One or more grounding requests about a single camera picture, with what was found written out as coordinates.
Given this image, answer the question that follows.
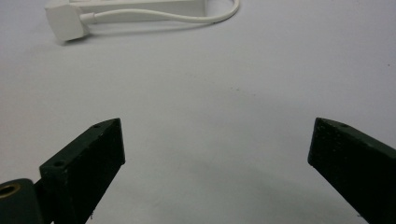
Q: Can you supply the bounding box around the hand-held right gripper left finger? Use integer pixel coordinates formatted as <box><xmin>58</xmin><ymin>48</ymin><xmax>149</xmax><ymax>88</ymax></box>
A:
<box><xmin>35</xmin><ymin>118</ymin><xmax>126</xmax><ymax>224</ymax></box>

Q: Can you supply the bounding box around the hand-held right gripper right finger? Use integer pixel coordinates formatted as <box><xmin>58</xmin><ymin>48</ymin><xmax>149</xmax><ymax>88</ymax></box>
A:
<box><xmin>307</xmin><ymin>117</ymin><xmax>396</xmax><ymax>224</ymax></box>

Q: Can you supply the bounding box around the white power plug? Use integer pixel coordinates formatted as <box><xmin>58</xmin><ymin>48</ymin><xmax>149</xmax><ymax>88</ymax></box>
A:
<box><xmin>44</xmin><ymin>0</ymin><xmax>98</xmax><ymax>43</ymax></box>

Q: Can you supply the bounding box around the white power strip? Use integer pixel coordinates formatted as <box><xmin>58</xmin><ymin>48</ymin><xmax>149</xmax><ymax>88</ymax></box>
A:
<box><xmin>46</xmin><ymin>0</ymin><xmax>209</xmax><ymax>23</ymax></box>

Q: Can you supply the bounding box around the white power cable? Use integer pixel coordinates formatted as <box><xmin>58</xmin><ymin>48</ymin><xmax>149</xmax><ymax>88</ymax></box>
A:
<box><xmin>79</xmin><ymin>0</ymin><xmax>241</xmax><ymax>25</ymax></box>

